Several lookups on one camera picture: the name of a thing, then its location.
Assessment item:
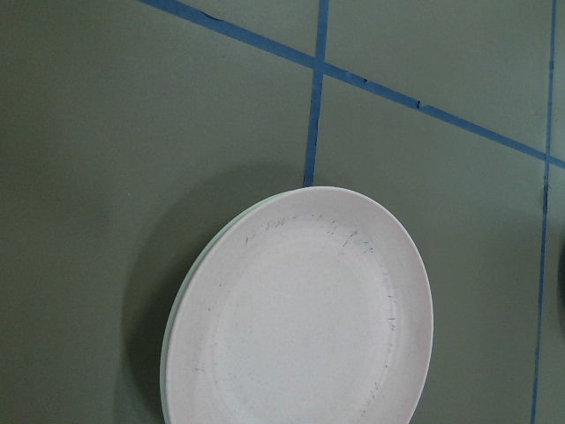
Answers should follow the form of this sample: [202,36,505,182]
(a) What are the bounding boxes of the pink plate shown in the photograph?
[160,186,433,423]

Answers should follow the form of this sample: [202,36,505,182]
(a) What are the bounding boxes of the cream plate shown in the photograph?
[160,190,292,424]

